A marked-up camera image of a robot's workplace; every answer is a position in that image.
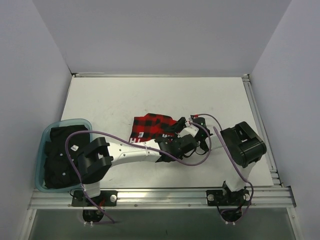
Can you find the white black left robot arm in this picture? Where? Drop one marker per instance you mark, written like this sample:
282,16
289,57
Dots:
99,156

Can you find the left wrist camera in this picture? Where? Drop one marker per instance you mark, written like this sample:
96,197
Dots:
189,130

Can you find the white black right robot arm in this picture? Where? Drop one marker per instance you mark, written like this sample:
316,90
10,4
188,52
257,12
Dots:
241,143

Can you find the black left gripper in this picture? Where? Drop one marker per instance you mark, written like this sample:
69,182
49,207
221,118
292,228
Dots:
177,147

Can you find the red black plaid shirt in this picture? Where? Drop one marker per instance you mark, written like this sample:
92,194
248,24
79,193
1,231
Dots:
150,126

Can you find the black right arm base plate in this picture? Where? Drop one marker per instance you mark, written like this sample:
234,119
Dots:
222,198

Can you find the aluminium front rail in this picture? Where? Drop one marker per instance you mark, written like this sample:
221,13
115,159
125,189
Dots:
164,198

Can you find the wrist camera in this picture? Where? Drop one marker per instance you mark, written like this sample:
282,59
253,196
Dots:
198,122
189,130

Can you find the black clothing in bin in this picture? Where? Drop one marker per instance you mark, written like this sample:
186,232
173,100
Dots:
58,171

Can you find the teal plastic bin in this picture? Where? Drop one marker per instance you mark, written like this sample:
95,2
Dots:
41,157

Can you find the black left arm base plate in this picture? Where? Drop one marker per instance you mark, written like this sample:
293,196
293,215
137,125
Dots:
107,198

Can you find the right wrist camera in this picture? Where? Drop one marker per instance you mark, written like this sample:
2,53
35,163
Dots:
198,122

